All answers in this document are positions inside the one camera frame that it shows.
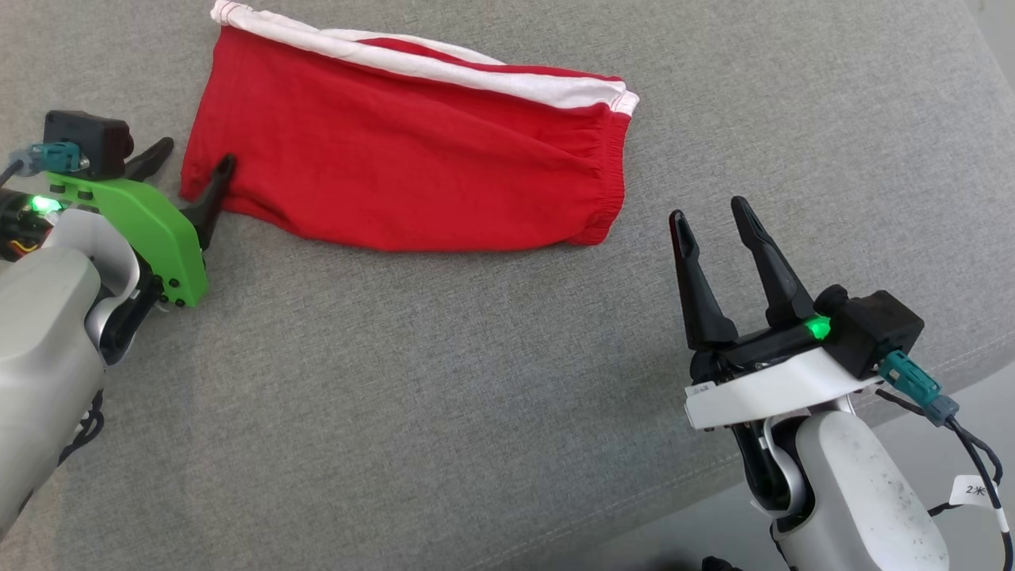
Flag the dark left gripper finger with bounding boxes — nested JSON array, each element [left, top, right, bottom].
[[181, 154, 237, 251], [123, 137, 174, 182]]

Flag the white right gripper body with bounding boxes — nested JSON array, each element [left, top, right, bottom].
[[684, 317, 883, 433]]

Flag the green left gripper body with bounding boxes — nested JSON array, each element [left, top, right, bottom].
[[46, 176, 209, 309]]

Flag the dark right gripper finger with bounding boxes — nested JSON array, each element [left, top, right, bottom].
[[730, 196, 817, 331], [668, 209, 739, 352]]

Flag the red shorts with white stripe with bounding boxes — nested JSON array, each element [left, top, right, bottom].
[[181, 0, 640, 253]]

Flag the grey fabric sofa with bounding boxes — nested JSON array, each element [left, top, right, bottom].
[[0, 0, 1015, 571]]

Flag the white cable label tag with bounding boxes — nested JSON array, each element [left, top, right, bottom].
[[949, 474, 997, 509]]

